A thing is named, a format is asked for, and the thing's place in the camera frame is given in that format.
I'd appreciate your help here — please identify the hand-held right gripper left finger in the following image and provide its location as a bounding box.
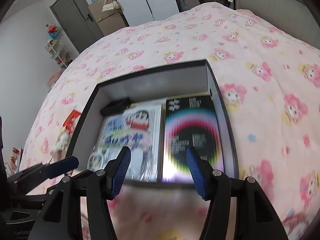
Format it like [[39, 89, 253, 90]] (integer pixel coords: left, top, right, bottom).
[[27, 146, 132, 240]]

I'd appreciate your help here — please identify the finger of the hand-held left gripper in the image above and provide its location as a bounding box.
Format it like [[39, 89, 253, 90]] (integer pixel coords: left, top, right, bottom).
[[7, 156, 80, 184], [47, 169, 93, 195]]

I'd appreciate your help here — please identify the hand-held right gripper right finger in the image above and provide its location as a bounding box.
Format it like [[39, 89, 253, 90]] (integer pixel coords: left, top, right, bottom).
[[186, 147, 288, 240]]

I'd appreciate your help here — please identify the clear plastic bag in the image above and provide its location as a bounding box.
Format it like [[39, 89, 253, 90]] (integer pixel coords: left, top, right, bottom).
[[87, 142, 160, 183]]

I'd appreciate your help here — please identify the black rainbow print box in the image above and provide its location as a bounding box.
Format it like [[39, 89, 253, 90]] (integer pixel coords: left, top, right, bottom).
[[161, 95, 225, 183]]

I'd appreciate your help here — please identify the red printed packet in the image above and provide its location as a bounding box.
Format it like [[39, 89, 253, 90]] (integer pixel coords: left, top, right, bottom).
[[62, 109, 82, 133]]

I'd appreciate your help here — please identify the white cartoon print packet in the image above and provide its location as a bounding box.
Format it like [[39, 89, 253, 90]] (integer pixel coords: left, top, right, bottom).
[[96, 104, 163, 183]]

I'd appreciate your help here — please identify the dark cardboard box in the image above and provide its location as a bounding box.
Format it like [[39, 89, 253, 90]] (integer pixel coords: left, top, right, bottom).
[[64, 59, 239, 189]]

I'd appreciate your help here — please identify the bedside shelf with packets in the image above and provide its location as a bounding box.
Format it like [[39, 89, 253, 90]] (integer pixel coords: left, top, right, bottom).
[[7, 147, 23, 173]]

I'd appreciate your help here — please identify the pink plush toy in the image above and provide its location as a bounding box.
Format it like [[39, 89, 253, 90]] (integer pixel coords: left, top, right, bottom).
[[47, 70, 63, 93]]

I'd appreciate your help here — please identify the pink printed blanket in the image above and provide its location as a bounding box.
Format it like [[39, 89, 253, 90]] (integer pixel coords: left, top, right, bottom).
[[19, 2, 320, 240]]

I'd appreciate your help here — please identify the red blue toy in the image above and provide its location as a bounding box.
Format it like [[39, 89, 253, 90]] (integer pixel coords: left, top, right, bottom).
[[47, 24, 62, 40]]

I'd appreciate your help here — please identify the grey door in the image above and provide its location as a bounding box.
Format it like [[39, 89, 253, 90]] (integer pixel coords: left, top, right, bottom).
[[50, 0, 104, 53]]

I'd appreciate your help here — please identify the brown cardboard carton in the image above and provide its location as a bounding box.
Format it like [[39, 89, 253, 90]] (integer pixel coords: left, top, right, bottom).
[[87, 0, 129, 37]]

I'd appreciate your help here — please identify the white wardrobe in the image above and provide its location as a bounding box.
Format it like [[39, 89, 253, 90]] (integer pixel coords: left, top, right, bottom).
[[106, 0, 180, 27]]

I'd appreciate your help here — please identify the beige padded headboard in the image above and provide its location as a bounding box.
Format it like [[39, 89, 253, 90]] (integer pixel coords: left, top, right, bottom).
[[235, 0, 320, 50]]

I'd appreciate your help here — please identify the wire storage rack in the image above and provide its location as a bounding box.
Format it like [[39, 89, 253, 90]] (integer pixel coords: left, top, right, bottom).
[[45, 39, 73, 68]]

